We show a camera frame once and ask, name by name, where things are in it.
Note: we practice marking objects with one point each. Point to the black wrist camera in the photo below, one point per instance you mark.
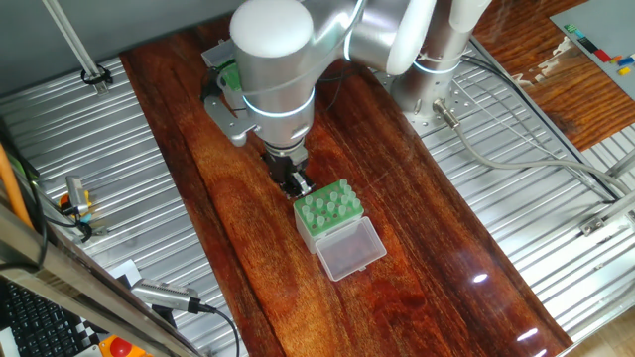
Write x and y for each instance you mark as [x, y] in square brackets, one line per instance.
[211, 86]

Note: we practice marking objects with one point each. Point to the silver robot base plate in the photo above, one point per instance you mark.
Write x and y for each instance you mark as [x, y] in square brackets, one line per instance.
[466, 99]

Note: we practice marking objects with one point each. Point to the orange tube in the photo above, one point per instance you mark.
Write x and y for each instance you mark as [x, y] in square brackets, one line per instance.
[11, 188]

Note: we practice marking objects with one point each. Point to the red block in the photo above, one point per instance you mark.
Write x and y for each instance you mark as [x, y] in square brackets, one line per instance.
[602, 55]

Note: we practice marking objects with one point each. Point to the grey board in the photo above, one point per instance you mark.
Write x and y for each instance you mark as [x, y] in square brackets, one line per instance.
[605, 25]

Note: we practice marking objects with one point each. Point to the blue block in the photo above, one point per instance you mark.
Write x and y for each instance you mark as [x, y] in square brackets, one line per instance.
[626, 61]

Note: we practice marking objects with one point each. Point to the yellow orange turtle toy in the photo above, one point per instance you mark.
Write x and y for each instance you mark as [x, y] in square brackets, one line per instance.
[63, 201]

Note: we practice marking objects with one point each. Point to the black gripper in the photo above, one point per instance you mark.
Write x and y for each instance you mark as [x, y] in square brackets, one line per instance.
[285, 161]

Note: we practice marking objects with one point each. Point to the silver camera on stand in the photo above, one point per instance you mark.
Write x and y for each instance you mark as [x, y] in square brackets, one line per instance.
[164, 295]

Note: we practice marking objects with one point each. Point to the green clear pipette tip box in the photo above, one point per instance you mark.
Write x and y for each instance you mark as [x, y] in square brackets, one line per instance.
[218, 54]
[347, 253]

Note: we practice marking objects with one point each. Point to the shiny steel rail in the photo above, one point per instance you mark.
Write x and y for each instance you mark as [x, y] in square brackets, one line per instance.
[59, 273]

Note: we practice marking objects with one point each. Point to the green block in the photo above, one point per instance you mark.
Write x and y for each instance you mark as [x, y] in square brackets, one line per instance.
[569, 28]

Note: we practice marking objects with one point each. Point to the silver camera mount bracket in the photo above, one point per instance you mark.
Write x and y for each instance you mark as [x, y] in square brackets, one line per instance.
[225, 119]

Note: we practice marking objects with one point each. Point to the black keyboard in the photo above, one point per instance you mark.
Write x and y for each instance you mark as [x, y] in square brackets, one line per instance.
[35, 322]

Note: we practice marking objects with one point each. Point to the aluminium profile bar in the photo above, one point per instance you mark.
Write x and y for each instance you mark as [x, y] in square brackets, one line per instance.
[610, 213]
[622, 166]

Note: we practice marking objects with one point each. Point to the black block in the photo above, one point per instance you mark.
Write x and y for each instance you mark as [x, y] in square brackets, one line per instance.
[588, 44]

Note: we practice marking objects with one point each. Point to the glossy brown wooden board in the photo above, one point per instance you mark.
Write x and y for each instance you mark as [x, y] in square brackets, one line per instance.
[347, 297]

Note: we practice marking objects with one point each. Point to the orange emergency stop box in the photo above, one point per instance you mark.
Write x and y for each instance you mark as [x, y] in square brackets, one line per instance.
[119, 347]

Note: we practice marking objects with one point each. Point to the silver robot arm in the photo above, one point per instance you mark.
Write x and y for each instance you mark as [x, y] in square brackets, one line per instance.
[278, 74]

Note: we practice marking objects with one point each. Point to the yellow block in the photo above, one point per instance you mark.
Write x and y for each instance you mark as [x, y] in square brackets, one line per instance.
[624, 71]

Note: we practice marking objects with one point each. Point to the aluminium post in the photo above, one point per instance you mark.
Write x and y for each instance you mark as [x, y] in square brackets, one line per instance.
[74, 42]

